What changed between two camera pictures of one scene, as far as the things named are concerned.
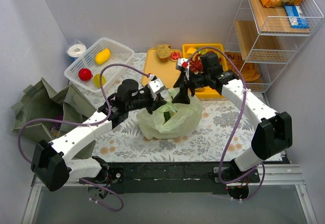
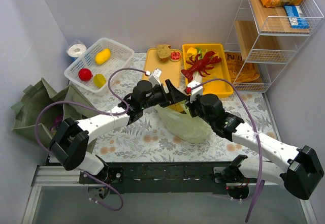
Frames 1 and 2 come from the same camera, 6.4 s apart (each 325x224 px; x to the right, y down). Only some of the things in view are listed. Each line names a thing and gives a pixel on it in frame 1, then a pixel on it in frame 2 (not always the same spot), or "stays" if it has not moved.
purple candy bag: (55, 126) stays
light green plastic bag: (169, 119) -> (191, 128)
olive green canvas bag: (37, 103) stays
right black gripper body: (184, 82) -> (192, 104)
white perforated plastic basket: (105, 53) stays
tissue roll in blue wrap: (75, 50) stays
